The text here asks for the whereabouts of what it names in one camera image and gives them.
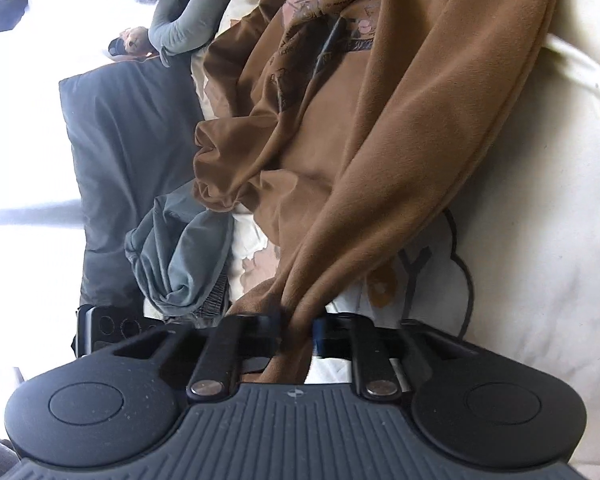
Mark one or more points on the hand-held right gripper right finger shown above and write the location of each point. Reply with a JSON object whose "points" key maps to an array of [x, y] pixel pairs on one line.
{"points": [[322, 340]]}

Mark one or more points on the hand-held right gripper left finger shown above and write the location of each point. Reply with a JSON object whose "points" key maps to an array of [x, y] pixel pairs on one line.
{"points": [[225, 350]]}

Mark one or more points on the brown printed t-shirt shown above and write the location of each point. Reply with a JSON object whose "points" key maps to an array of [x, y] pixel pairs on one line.
{"points": [[380, 160]]}

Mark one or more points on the grey-blue garment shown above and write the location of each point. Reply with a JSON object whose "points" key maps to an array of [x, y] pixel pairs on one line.
{"points": [[180, 255]]}

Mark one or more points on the dark grey pillow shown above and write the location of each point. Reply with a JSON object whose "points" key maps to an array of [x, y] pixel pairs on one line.
{"points": [[125, 135]]}

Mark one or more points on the cream printed bed sheet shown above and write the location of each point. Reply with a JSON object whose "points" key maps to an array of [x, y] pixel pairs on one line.
{"points": [[530, 210]]}

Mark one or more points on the brown plush toy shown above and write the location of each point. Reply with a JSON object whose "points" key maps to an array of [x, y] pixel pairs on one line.
{"points": [[135, 40]]}

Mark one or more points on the grey neck pillow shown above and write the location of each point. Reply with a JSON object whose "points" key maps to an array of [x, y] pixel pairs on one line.
{"points": [[180, 25]]}

